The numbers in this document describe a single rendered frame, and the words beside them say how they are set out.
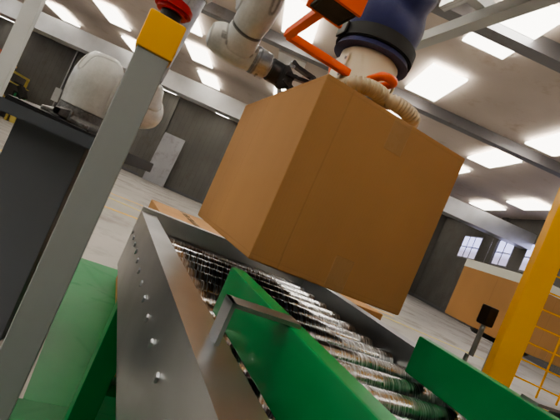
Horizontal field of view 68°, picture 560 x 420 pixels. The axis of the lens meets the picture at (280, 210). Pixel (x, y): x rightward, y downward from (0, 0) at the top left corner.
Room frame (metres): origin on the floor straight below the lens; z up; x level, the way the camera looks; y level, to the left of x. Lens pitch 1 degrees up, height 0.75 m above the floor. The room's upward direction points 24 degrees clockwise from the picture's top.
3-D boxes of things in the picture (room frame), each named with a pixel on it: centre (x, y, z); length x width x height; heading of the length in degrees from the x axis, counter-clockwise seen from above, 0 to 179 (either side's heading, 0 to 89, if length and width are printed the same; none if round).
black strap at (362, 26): (1.16, -0.06, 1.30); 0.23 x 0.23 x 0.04
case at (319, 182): (1.16, -0.05, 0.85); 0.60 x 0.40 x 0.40; 22
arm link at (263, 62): (1.32, 0.25, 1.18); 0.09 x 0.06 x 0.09; 23
